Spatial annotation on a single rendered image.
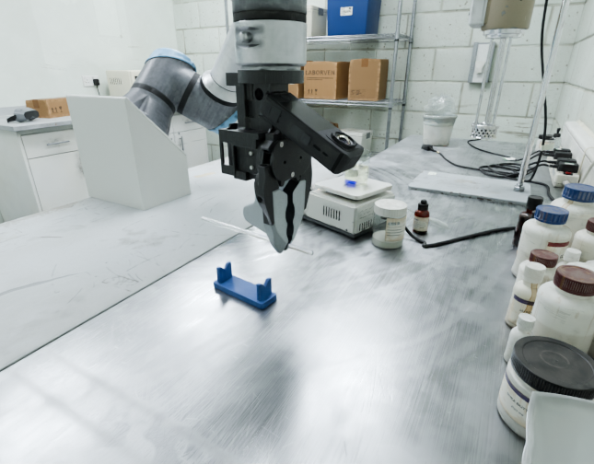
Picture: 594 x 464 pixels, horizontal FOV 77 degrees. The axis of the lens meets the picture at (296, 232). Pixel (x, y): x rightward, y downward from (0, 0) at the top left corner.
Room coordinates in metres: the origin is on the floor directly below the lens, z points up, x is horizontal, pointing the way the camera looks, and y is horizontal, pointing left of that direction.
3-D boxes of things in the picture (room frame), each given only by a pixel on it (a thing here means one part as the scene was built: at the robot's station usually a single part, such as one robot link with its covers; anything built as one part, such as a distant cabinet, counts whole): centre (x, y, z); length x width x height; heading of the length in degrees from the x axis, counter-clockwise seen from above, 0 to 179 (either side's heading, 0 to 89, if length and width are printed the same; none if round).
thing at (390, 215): (0.64, -0.17, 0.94); 0.06 x 0.06 x 0.08
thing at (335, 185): (0.75, -0.12, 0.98); 0.12 x 0.12 x 0.01; 42
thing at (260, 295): (0.47, 0.08, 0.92); 0.10 x 0.03 x 0.04; 54
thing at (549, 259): (0.43, -0.32, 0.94); 0.05 x 0.05 x 0.09
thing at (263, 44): (0.43, 0.03, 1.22); 0.08 x 0.08 x 0.05
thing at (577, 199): (0.58, -0.47, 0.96); 0.07 x 0.07 x 0.13
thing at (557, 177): (1.17, -0.85, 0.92); 0.40 x 0.06 x 0.04; 151
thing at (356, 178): (0.73, -0.12, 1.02); 0.06 x 0.05 x 0.08; 109
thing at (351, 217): (0.76, -0.10, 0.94); 0.22 x 0.13 x 0.08; 42
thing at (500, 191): (1.01, -0.49, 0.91); 0.30 x 0.20 x 0.01; 61
